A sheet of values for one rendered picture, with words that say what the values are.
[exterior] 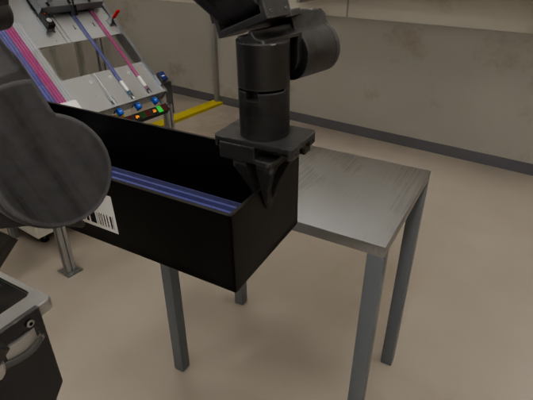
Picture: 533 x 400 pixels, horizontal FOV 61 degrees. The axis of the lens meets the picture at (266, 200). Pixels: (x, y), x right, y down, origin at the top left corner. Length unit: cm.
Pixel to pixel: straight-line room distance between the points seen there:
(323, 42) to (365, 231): 63
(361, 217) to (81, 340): 131
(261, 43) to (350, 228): 69
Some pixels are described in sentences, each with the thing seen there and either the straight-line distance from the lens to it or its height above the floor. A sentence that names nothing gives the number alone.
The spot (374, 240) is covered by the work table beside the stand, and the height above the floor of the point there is 80.
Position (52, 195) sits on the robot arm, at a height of 124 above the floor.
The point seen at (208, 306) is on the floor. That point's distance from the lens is 206.
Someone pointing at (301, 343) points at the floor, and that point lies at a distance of 190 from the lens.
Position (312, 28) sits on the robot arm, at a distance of 54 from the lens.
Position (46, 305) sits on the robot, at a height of 103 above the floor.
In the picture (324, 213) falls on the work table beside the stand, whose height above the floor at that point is 80.
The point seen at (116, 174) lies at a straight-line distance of 77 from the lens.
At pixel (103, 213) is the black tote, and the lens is 65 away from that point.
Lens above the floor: 139
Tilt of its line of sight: 30 degrees down
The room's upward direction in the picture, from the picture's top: straight up
